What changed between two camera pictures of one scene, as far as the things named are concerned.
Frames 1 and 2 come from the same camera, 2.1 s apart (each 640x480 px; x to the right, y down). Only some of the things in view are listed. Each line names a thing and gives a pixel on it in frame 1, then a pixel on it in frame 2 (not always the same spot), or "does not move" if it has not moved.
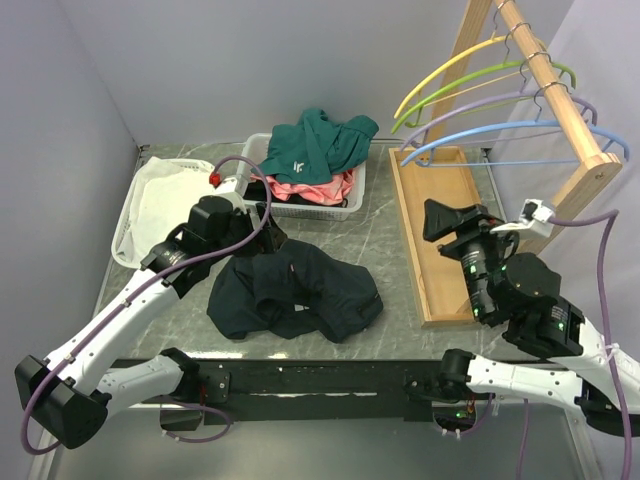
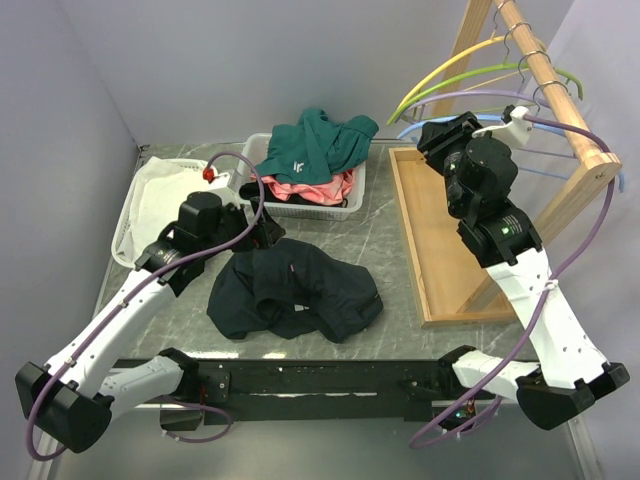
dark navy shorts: [292, 288] does not move
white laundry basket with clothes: [311, 167] does not move
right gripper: [438, 216] → [439, 136]
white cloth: [164, 196] does not move
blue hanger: [595, 127] → [534, 124]
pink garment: [340, 188] does not move
